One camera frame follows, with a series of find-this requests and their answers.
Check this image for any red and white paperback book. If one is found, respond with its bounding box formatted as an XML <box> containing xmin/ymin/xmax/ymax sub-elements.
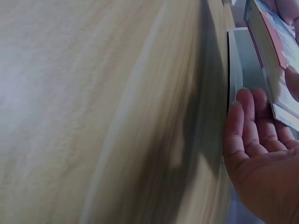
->
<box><xmin>242</xmin><ymin>0</ymin><xmax>299</xmax><ymax>132</ymax></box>

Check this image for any person's left hand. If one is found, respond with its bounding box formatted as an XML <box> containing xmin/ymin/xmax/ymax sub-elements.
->
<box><xmin>263</xmin><ymin>0</ymin><xmax>299</xmax><ymax>27</ymax></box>

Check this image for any person's right hand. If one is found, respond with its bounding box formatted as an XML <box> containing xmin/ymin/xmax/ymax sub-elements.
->
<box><xmin>223</xmin><ymin>66</ymin><xmax>299</xmax><ymax>224</ymax></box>

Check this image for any white box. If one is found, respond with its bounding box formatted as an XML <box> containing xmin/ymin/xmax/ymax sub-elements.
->
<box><xmin>227</xmin><ymin>27</ymin><xmax>271</xmax><ymax>111</ymax></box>

